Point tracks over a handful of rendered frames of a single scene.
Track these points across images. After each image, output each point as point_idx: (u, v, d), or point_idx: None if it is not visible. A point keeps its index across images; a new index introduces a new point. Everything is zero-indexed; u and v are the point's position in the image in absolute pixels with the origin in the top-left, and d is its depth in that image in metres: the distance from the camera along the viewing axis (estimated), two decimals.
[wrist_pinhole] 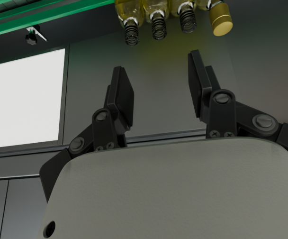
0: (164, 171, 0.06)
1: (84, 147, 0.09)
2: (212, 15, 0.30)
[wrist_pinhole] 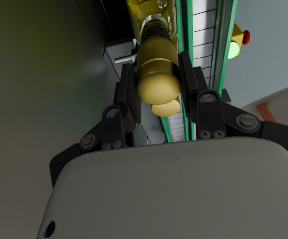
0: (164, 171, 0.06)
1: (94, 144, 0.09)
2: None
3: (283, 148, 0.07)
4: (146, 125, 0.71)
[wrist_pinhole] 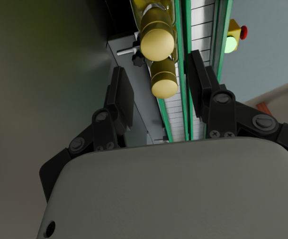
0: (164, 171, 0.06)
1: (84, 147, 0.09)
2: (167, 65, 0.20)
3: None
4: (146, 120, 0.73)
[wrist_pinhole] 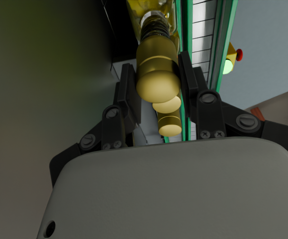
0: (164, 171, 0.06)
1: (94, 144, 0.09)
2: None
3: (283, 148, 0.07)
4: (146, 131, 0.76)
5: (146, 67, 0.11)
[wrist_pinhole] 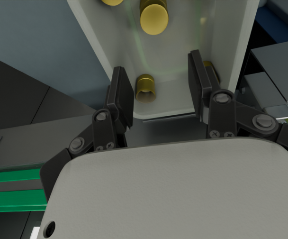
0: (164, 171, 0.06)
1: (84, 147, 0.09)
2: None
3: None
4: None
5: None
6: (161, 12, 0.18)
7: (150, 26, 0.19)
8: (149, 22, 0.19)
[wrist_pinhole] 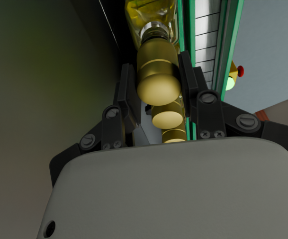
0: (164, 171, 0.06)
1: (94, 144, 0.09)
2: None
3: (283, 148, 0.07)
4: (152, 141, 0.79)
5: (159, 108, 0.16)
6: (170, 82, 0.11)
7: (152, 97, 0.12)
8: (152, 93, 0.12)
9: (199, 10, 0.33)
